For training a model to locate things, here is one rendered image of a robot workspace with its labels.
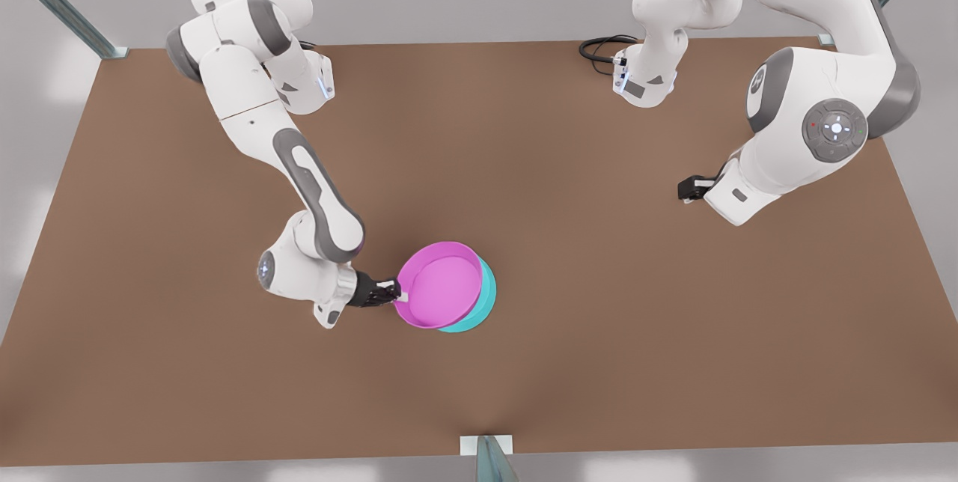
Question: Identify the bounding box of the pink plate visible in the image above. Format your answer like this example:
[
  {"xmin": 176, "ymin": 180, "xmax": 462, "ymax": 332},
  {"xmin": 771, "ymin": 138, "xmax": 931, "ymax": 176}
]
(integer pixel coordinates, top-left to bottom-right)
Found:
[{"xmin": 394, "ymin": 241, "xmax": 484, "ymax": 330}]

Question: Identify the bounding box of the blue plate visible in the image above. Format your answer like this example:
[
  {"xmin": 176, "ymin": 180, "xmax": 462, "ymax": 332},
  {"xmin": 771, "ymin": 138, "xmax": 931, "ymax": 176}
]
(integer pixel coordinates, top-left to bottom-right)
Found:
[{"xmin": 438, "ymin": 257, "xmax": 497, "ymax": 334}]

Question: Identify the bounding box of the black cable loop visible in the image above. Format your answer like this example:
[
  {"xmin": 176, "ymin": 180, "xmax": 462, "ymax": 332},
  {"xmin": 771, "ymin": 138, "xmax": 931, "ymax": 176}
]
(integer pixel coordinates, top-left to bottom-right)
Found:
[{"xmin": 579, "ymin": 34, "xmax": 639, "ymax": 76}]

